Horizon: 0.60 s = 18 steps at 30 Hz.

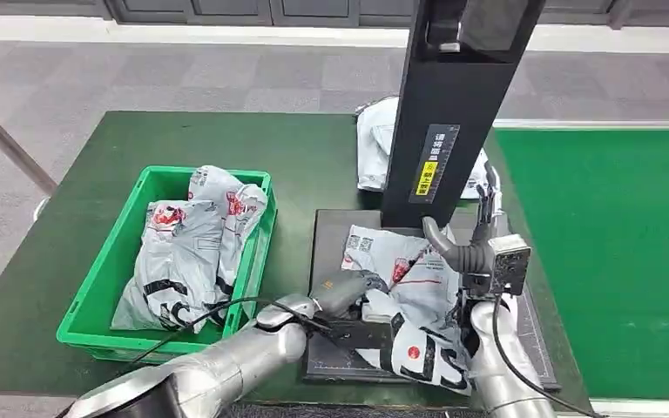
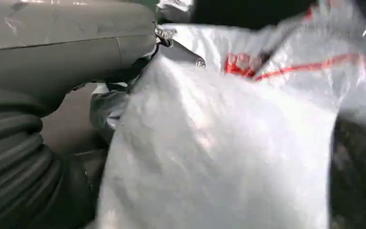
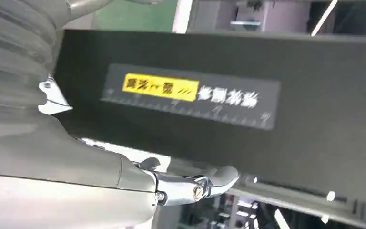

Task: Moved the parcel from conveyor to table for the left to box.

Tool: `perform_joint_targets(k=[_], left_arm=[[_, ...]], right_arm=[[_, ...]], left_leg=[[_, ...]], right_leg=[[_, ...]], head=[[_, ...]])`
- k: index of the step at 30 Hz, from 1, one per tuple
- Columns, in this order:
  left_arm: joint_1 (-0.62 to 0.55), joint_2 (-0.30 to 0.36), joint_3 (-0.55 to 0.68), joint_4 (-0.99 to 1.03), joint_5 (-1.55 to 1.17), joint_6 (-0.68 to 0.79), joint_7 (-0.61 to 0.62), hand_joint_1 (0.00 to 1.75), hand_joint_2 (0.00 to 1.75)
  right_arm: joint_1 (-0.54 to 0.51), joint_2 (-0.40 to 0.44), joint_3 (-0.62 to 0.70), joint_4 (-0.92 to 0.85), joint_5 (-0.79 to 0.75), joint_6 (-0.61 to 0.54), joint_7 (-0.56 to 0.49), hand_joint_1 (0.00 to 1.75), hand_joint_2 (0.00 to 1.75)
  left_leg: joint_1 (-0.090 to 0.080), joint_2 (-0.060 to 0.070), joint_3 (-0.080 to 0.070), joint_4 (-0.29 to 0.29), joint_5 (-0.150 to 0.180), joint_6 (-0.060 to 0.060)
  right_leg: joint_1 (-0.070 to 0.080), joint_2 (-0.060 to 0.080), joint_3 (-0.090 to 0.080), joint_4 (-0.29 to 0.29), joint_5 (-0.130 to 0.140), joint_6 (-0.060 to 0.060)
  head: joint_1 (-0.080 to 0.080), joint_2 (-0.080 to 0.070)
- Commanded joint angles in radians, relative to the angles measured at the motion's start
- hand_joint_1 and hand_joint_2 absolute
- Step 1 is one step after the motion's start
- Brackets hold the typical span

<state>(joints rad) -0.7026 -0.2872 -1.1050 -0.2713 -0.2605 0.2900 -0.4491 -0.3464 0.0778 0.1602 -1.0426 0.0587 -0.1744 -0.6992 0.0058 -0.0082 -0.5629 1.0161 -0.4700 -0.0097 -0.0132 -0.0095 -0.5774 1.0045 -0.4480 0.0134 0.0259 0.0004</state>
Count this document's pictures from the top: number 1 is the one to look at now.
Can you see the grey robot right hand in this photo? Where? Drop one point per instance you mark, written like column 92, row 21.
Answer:
column 470, row 259

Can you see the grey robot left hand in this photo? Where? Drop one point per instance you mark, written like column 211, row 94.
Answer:
column 343, row 291

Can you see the grey plastic mailer parcel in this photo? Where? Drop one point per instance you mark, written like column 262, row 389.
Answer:
column 372, row 150
column 179, row 259
column 421, row 288
column 242, row 225

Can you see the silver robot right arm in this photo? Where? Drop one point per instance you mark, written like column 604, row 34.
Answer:
column 502, row 375

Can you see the black and yellow label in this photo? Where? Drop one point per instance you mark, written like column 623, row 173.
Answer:
column 434, row 167

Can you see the green conveyor mat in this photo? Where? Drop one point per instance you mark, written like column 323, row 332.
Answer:
column 611, row 259

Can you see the black scanner column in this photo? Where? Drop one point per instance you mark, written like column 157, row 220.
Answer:
column 456, row 98

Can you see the green plastic crate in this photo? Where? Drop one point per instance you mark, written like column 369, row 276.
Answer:
column 89, row 323

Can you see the dark cabinet front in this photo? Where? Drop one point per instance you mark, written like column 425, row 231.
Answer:
column 225, row 10

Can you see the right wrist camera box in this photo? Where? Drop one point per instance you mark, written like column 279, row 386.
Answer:
column 507, row 265

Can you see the black scanner base plate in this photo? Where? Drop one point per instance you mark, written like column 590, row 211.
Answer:
column 334, row 248

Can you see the grey metal rail bar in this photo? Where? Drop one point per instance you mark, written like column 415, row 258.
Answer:
column 8, row 144

